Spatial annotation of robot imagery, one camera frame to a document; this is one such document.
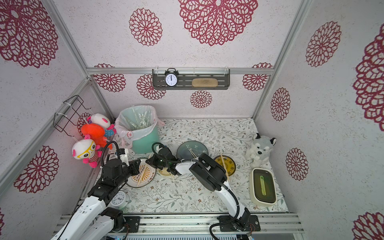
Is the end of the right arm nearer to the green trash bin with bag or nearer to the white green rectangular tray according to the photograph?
the green trash bin with bag

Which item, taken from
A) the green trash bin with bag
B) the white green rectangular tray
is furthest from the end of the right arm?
the white green rectangular tray

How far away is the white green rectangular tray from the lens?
2.55ft
